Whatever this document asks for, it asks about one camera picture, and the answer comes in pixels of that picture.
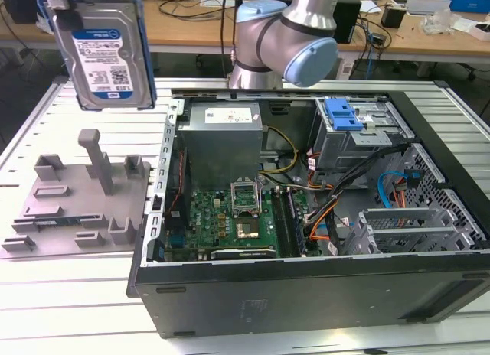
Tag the hard disk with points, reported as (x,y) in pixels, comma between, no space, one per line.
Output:
(99,56)

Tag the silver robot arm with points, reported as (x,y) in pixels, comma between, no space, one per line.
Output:
(264,41)

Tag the grey power supply unit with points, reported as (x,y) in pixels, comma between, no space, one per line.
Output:
(218,152)

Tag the CPU socket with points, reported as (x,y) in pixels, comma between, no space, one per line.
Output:
(248,229)

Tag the green motherboard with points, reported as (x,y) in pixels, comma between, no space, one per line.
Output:
(206,217)

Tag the RAM stick in slot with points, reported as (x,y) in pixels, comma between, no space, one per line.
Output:
(295,221)

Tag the black graphics card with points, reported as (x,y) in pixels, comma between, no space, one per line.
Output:
(245,253)

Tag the grey metal drive cage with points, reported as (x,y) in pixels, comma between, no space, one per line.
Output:
(337,148)

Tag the blue drive cage latch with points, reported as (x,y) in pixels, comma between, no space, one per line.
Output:
(340,116)

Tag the black open PC case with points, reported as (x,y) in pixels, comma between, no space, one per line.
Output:
(306,301)

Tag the wooden desk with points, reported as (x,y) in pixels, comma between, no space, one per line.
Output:
(172,30)

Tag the grey parts rack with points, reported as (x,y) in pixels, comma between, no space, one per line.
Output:
(69,202)

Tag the black computer tower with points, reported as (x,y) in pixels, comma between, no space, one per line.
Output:
(350,22)

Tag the RAM stick with blue label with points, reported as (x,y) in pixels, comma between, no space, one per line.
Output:
(57,221)

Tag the small black cube box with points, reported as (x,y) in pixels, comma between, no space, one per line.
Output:
(392,16)

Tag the flat silver box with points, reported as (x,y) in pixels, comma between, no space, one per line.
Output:
(425,7)

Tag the clear plastic bag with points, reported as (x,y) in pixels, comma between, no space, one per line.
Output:
(440,22)

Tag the large black box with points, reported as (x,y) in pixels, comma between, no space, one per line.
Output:
(25,7)

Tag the blue cardboard box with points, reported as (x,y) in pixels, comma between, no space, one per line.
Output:
(467,3)

